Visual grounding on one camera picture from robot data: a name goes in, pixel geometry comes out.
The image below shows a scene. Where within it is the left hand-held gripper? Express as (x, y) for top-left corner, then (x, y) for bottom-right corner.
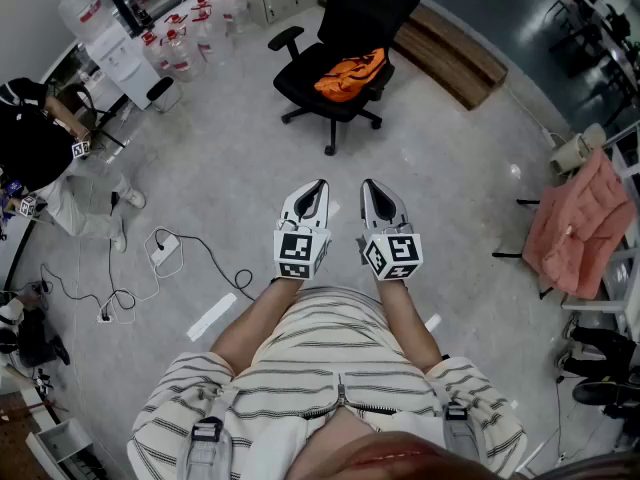
(272, 178), (333, 282)

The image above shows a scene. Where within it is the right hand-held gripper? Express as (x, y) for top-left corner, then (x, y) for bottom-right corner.
(355, 178), (424, 284)

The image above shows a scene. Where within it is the black office chair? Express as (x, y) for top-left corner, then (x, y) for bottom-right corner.
(267, 0), (422, 157)

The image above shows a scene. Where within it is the orange safety vest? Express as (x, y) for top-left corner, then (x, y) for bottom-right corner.
(313, 47), (389, 102)

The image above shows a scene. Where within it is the person's right forearm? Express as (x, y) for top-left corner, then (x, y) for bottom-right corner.
(376, 277), (445, 375)

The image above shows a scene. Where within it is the person's left forearm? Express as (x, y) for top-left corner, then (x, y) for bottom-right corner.
(209, 276), (301, 375)

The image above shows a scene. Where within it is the black clothes rack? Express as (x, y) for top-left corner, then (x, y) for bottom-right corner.
(491, 197), (554, 300)

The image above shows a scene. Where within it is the white power strip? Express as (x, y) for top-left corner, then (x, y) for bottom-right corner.
(148, 232), (182, 268)

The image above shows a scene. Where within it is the cream striped shirt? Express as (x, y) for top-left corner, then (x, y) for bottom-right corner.
(127, 287), (529, 480)

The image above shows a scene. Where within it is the wooden step platform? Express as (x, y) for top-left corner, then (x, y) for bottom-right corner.
(391, 1), (510, 113)

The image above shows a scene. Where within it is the white waste bin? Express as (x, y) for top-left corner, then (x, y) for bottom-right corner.
(146, 76), (184, 115)

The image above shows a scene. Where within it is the pink jacket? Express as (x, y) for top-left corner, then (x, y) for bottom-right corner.
(522, 147), (639, 300)

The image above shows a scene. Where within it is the group of red-capped water jugs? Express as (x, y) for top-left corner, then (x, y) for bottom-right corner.
(139, 0), (251, 84)

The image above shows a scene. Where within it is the white water dispenser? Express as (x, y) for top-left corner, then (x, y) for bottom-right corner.
(84, 17), (162, 112)

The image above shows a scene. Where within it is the white metal shelf rack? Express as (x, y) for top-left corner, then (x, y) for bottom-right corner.
(559, 117), (640, 342)

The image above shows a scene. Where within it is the wooden stool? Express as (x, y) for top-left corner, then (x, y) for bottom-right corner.
(53, 82), (129, 150)

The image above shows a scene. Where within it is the black garment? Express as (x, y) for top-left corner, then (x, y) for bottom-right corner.
(568, 323), (639, 380)

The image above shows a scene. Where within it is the group of dark office chairs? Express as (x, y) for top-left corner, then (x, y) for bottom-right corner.
(546, 0), (640, 127)

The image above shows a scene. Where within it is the large clear water bottle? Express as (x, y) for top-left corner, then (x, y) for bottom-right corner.
(57, 0), (120, 45)

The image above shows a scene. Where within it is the black bag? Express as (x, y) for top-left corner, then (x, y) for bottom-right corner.
(0, 306), (72, 369)

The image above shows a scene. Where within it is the white compartment shelf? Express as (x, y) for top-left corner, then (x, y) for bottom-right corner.
(27, 416), (104, 480)

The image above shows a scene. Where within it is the white floor cable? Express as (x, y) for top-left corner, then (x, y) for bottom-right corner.
(499, 81), (564, 150)

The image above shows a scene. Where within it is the grey harness strap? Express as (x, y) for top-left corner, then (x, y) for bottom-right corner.
(183, 382), (239, 480)
(441, 397), (487, 467)

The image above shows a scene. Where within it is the thin black cable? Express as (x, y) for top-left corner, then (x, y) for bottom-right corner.
(39, 262), (137, 319)

